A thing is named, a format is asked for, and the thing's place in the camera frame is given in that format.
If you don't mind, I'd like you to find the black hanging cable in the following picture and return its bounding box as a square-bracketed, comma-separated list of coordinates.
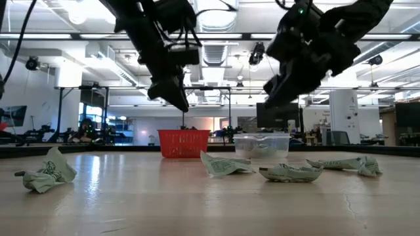
[0, 0, 39, 86]

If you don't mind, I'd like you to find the black hanging device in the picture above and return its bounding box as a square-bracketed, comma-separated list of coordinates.
[25, 56, 41, 71]
[248, 41, 266, 66]
[367, 54, 384, 66]

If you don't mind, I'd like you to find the white structural column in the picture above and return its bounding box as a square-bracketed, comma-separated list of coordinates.
[329, 88, 361, 145]

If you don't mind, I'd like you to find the black monitor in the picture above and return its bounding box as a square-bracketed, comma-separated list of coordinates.
[256, 102, 305, 129]

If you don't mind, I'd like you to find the red plastic basket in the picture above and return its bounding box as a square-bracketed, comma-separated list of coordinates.
[157, 129, 211, 159]

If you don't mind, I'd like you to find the dark flat screen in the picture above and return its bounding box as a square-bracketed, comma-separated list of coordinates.
[0, 105, 28, 128]

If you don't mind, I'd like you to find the green white packet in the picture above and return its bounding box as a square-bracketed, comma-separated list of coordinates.
[241, 146, 273, 159]
[200, 150, 257, 178]
[14, 146, 78, 194]
[259, 163, 324, 184]
[356, 155, 383, 178]
[306, 157, 364, 171]

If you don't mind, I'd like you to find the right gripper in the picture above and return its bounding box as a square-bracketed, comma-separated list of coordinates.
[262, 32, 333, 109]

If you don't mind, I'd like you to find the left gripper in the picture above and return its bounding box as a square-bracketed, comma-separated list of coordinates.
[114, 19, 190, 113]

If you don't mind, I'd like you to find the grey office chair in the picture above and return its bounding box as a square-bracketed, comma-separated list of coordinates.
[323, 130, 351, 146]

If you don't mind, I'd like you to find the clear plastic container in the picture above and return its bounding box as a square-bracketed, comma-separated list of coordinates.
[233, 132, 291, 160]

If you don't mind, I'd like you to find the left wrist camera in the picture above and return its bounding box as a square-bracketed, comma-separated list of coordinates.
[167, 43, 201, 66]

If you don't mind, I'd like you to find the black gantry frame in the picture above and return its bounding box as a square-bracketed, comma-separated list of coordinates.
[54, 85, 111, 144]
[182, 85, 232, 130]

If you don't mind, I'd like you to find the blue storage rack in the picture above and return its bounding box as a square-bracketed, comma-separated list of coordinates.
[108, 117, 135, 144]

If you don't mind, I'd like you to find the person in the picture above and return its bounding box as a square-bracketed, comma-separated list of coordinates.
[67, 117, 99, 144]

